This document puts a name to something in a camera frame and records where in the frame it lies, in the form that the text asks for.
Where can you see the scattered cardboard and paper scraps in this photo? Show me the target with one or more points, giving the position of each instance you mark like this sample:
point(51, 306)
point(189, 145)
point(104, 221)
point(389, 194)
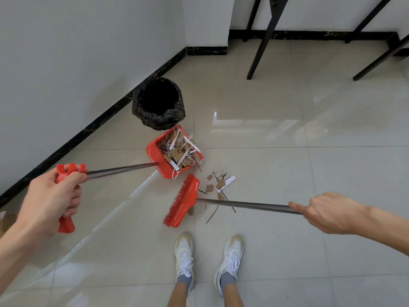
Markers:
point(220, 185)

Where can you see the person's grey sock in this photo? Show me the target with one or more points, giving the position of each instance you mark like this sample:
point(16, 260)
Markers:
point(184, 280)
point(227, 279)

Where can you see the black table leg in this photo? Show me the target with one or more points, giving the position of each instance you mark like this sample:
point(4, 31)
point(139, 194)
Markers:
point(367, 20)
point(251, 19)
point(266, 38)
point(382, 60)

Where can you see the pile of scraps in dustpan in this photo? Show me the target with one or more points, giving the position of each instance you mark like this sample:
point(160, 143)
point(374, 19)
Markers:
point(180, 150)

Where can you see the person's right forearm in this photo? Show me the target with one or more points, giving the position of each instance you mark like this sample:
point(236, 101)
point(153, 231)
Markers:
point(386, 222)

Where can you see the bin with black bag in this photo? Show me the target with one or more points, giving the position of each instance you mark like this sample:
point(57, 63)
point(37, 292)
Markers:
point(158, 103)

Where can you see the person's right grey sock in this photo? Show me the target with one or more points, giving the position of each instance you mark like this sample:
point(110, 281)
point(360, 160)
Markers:
point(227, 279)

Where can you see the person's left forearm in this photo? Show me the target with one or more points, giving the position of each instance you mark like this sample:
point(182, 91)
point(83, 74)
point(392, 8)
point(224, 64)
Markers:
point(14, 255)

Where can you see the person's left hand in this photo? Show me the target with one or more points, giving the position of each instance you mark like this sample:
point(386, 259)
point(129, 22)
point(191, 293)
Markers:
point(44, 204)

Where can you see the person's left leg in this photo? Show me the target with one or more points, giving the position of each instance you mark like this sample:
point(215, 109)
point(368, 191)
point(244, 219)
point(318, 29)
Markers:
point(177, 295)

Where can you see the person's leg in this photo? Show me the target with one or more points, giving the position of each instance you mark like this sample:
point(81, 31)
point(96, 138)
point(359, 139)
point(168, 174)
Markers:
point(233, 295)
point(177, 295)

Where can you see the person's left grey sock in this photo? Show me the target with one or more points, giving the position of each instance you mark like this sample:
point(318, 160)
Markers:
point(184, 280)

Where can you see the person's right leg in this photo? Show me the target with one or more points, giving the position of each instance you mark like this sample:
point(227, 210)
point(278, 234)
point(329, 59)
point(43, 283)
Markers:
point(233, 295)

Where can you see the person's right hand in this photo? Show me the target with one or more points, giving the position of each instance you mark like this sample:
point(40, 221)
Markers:
point(335, 214)

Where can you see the person's left thumb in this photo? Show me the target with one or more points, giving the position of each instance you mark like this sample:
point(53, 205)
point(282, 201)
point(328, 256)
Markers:
point(72, 177)

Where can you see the person's white shoe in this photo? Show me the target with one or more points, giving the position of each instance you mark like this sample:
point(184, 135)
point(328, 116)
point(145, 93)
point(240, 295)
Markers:
point(230, 257)
point(184, 255)

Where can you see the person's right white shoe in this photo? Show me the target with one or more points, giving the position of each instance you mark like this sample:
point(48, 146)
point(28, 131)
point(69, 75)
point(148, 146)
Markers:
point(230, 257)

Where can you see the person's left white shoe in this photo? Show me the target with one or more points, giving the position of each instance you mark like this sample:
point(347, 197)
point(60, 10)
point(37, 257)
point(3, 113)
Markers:
point(184, 255)

